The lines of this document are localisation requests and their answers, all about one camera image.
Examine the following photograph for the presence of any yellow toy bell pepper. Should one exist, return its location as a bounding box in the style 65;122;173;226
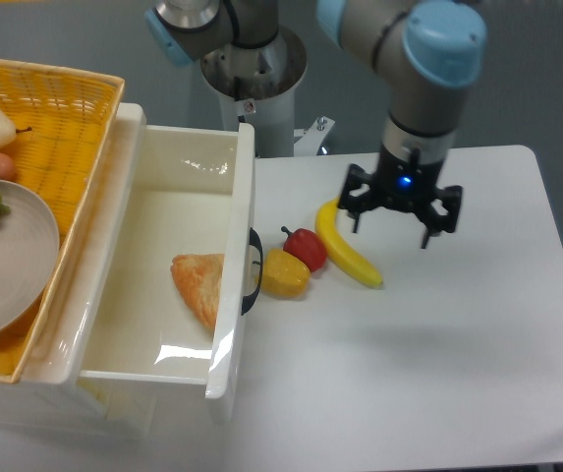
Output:
253;248;310;298

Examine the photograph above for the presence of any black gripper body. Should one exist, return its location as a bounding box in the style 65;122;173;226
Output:
337;147;463;234

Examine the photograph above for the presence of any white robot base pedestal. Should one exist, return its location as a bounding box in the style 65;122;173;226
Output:
200;27;308;157

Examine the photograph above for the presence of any black drawer handle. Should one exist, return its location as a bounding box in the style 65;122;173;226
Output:
241;227;263;315

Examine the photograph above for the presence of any open upper white drawer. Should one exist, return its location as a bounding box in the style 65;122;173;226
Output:
72;122;256;399

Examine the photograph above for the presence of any grey round plate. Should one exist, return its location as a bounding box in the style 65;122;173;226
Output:
0;180;59;331

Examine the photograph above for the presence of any orange triangle bread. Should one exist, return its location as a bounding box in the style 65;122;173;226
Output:
170;254;224;330

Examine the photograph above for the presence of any yellow toy banana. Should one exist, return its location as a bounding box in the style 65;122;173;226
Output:
314;198;383;289

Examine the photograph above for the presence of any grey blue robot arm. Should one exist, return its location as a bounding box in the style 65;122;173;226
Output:
144;1;486;238

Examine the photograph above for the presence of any red toy bell pepper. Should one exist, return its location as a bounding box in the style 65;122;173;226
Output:
281;226;327;272

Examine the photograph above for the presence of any yellow wicker basket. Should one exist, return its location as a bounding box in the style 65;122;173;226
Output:
0;59;125;384

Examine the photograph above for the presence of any white metal table bracket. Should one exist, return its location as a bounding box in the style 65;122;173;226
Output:
294;116;336;156

